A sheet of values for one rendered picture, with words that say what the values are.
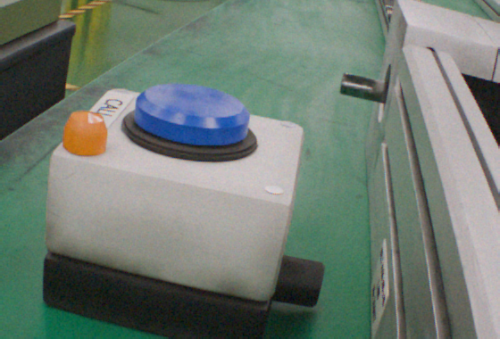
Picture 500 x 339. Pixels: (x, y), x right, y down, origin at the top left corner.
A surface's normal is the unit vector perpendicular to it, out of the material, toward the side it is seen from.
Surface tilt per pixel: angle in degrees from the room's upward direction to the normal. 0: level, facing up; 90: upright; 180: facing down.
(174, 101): 3
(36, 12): 90
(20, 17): 90
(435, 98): 0
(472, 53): 90
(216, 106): 3
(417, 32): 90
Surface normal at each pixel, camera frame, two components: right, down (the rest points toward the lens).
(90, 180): -0.11, 0.34
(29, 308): 0.18, -0.92
